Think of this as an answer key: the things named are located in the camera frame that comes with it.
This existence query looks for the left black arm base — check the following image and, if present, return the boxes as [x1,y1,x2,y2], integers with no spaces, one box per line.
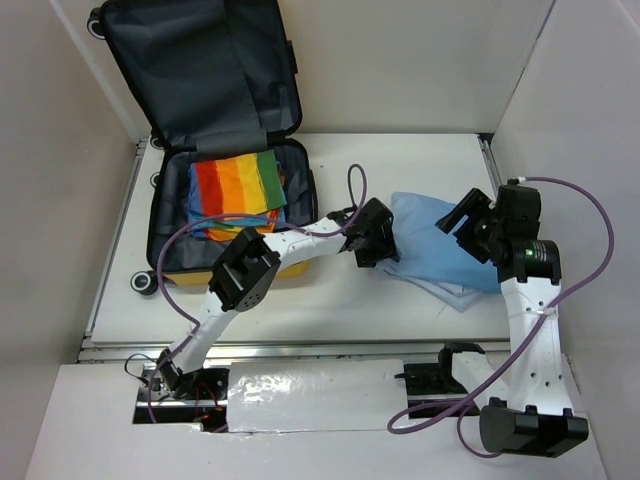
[123,353,230,433]

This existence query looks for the red white patterned cloth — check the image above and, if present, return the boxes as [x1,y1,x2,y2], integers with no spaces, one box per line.
[276,162,287,188]

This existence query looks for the yellow suitcase with grey lining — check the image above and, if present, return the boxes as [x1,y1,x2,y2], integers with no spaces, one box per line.
[87,1,318,287]

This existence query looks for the aluminium front rail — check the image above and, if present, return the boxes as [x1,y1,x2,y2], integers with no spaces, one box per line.
[75,337,557,364]

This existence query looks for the light blue shirt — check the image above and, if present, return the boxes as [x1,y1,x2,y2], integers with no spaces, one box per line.
[376,192,501,312]

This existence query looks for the rainbow striped cloth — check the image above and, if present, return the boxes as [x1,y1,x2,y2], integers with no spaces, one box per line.
[187,150,287,242]

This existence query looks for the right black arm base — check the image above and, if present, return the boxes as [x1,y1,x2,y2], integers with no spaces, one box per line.
[394,342,485,419]

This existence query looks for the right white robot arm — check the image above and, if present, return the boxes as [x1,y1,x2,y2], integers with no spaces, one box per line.
[436,185,589,458]

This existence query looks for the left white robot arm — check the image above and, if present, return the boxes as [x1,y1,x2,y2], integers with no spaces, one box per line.
[157,198,398,399]

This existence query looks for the white foil cover sheet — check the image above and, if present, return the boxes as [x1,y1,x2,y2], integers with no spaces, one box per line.
[226,359,408,433]

